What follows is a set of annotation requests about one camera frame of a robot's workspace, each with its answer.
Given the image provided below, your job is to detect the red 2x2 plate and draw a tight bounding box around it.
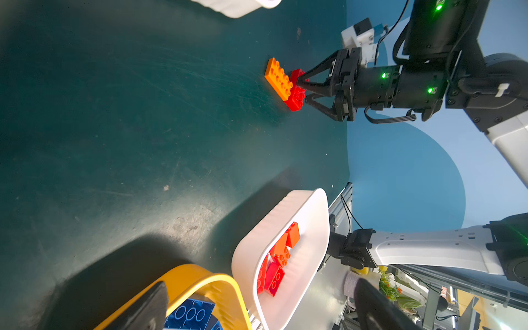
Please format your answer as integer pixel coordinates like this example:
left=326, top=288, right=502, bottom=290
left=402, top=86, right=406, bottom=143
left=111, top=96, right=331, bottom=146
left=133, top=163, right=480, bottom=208
left=264, top=262, right=285, bottom=297

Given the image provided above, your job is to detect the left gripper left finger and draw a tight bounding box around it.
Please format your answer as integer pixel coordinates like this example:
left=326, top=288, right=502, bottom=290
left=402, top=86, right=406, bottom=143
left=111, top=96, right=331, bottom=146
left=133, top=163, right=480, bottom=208
left=104, top=281, right=169, bottom=330

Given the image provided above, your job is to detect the yellow plastic bin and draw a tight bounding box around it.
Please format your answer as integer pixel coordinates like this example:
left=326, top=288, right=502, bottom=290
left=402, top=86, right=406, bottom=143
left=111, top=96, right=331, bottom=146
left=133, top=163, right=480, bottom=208
left=96, top=263, right=252, bottom=329

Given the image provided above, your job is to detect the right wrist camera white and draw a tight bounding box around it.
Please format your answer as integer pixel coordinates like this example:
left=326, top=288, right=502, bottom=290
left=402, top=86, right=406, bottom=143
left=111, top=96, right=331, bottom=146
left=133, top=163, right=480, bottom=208
left=341, top=18, right=389, bottom=67

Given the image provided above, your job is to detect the large red lego plate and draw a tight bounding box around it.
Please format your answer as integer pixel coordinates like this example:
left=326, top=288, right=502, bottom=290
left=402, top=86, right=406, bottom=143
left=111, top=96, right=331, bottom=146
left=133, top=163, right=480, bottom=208
left=285, top=69, right=305, bottom=111

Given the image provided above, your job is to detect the red 2x4 lego brick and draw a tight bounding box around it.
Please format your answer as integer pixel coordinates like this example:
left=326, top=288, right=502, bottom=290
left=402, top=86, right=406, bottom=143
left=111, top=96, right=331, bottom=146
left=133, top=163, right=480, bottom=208
left=257, top=254, right=269, bottom=294

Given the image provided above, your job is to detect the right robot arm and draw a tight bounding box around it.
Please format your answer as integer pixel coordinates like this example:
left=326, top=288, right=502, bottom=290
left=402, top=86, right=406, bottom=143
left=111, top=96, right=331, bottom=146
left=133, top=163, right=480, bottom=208
left=346, top=1, right=527, bottom=232

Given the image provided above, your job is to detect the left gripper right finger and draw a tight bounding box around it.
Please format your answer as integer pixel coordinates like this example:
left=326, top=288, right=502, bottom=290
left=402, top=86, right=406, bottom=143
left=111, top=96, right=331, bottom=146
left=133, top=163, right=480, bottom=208
left=353, top=279, right=420, bottom=330

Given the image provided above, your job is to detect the near white plastic bin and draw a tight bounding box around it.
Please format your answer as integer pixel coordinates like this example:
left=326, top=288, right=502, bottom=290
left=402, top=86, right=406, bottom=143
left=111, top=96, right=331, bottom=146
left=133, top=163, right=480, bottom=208
left=231, top=188, right=329, bottom=329

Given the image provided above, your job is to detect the blue 2x4 brick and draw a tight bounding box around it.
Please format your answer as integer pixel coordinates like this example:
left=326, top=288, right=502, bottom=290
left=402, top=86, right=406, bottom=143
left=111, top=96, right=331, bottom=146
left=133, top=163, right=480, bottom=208
left=164, top=298, right=216, bottom=330

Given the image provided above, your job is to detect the orange 2x4 plate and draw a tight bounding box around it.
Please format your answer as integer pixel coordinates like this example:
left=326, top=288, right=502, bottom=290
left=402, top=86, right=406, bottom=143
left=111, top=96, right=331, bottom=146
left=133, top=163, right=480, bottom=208
left=265, top=58, right=293, bottom=101

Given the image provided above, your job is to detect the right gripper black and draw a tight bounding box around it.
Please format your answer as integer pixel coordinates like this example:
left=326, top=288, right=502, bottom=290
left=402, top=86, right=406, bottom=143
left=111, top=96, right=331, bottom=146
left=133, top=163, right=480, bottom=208
left=297, top=48, right=400, bottom=122

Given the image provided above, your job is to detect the far white plastic bin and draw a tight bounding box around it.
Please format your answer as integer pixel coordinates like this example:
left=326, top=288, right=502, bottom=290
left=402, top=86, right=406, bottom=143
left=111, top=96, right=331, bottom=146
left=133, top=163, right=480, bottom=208
left=193, top=0, right=281, bottom=19

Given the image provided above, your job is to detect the white plastic bin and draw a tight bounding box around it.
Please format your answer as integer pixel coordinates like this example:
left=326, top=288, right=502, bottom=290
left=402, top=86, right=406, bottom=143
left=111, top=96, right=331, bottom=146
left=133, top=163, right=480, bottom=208
left=231, top=188, right=329, bottom=329
left=193, top=0, right=281, bottom=19

